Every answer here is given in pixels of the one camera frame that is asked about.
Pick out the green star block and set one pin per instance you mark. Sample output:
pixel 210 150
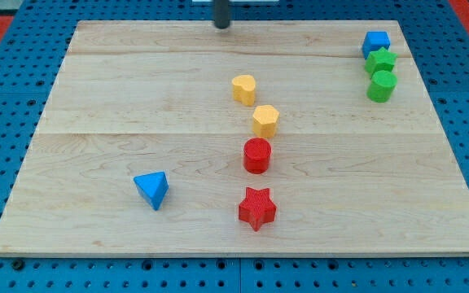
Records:
pixel 380 60

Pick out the green cylinder block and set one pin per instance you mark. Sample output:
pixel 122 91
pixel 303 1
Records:
pixel 382 84

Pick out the blue triangle block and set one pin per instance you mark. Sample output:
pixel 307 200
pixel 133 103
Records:
pixel 153 188

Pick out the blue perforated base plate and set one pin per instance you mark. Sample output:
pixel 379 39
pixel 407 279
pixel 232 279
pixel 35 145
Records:
pixel 30 56

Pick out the red star block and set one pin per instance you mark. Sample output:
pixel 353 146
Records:
pixel 257 208

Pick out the yellow heart block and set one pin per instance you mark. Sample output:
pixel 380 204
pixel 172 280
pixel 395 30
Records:
pixel 244 89

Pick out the light wooden board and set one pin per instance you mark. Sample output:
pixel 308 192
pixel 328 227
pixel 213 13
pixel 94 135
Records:
pixel 350 177

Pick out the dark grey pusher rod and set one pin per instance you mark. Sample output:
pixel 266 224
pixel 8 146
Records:
pixel 221 14

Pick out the red cylinder block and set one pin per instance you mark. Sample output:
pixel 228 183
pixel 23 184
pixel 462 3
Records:
pixel 256 155

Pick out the blue cube block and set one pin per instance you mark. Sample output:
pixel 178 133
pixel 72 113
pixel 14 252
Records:
pixel 375 40

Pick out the yellow hexagon block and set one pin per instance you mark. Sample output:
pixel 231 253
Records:
pixel 265 119

